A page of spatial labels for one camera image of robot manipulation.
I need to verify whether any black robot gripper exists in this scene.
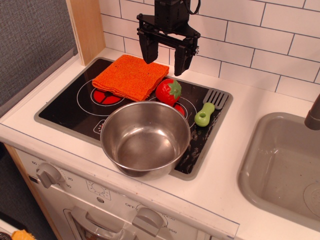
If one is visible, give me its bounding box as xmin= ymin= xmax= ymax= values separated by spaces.
xmin=136 ymin=0 xmax=201 ymax=76

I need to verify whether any silver metal bowl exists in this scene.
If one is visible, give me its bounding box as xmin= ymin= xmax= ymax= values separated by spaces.
xmin=100 ymin=101 xmax=191 ymax=180

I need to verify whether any orange folded cloth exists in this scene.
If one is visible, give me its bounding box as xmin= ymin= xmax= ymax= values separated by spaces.
xmin=92 ymin=54 xmax=170 ymax=102

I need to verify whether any red toy strawberry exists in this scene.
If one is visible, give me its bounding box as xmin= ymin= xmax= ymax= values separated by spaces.
xmin=155 ymin=78 xmax=182 ymax=107

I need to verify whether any black toy stove top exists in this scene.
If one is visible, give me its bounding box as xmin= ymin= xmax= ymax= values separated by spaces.
xmin=34 ymin=58 xmax=233 ymax=180

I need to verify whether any grey faucet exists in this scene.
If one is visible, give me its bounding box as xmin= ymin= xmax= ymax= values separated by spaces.
xmin=304 ymin=94 xmax=320 ymax=131

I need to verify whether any grey plastic sink basin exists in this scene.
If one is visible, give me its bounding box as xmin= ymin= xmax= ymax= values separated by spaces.
xmin=238 ymin=112 xmax=320 ymax=231

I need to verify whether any grey oven knob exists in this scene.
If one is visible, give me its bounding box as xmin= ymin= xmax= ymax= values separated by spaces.
xmin=132 ymin=207 xmax=164 ymax=237

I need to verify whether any grey timer knob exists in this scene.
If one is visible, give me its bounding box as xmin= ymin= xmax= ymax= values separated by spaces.
xmin=36 ymin=163 xmax=62 ymax=189

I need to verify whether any orange yellow object corner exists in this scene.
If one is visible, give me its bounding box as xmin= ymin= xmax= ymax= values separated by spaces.
xmin=11 ymin=229 xmax=36 ymax=240

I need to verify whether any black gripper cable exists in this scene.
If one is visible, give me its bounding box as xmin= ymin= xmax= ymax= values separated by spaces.
xmin=180 ymin=0 xmax=202 ymax=16

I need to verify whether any green handled grey spatula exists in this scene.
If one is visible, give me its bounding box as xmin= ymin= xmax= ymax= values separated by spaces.
xmin=194 ymin=88 xmax=229 ymax=127

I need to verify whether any wooden side post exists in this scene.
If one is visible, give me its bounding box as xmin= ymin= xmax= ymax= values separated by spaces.
xmin=66 ymin=0 xmax=106 ymax=66

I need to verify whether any grey oven door handle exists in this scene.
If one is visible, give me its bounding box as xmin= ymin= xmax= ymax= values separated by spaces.
xmin=69 ymin=206 xmax=138 ymax=240

